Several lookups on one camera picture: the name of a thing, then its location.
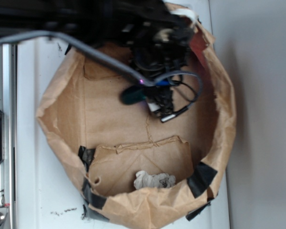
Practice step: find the dark green plastic pickle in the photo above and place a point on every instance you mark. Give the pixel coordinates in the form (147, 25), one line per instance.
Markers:
(132, 95)

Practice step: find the black tape strip right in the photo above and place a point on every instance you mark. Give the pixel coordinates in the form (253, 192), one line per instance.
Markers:
(201, 179)

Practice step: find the black tape strip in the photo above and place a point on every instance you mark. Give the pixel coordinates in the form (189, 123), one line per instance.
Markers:
(201, 179)
(95, 200)

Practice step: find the white plastic tray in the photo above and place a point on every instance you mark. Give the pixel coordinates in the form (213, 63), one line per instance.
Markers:
(45, 197)

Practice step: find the brown paper bag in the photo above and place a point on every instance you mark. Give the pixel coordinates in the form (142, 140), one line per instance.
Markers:
(96, 137)

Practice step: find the black tape strip lower left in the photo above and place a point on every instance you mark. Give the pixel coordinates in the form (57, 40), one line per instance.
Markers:
(95, 200)

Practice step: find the aluminium frame rail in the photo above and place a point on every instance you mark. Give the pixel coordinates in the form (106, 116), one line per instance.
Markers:
(8, 62)

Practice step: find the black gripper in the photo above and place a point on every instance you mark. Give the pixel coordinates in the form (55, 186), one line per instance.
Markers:
(160, 60)

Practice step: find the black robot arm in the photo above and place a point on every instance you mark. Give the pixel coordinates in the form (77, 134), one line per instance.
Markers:
(104, 30)

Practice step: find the crumpled white paper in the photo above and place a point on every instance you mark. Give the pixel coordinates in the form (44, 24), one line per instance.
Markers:
(162, 180)

